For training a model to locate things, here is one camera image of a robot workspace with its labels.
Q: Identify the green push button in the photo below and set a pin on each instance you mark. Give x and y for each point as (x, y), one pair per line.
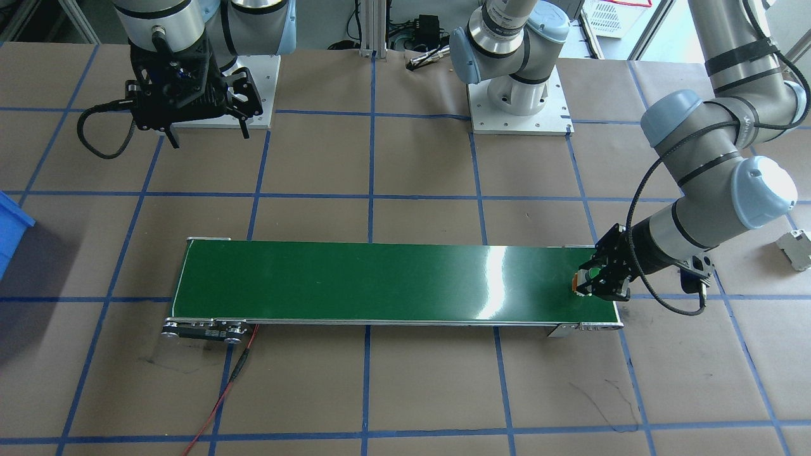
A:
(578, 283)

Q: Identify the blue plastic bin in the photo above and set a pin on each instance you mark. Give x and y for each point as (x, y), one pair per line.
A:
(9, 234)

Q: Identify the silver metal connector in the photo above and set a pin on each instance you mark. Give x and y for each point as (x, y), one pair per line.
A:
(427, 59)

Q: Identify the green conveyor belt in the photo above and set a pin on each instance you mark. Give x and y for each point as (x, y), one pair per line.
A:
(380, 285)

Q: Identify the white plastic basket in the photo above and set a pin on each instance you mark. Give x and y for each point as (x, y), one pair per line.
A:
(611, 19)

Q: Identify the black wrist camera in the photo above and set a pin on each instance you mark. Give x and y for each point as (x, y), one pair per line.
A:
(184, 109)
(697, 269)

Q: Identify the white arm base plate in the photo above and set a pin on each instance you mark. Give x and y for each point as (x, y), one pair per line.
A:
(551, 123)
(269, 82)

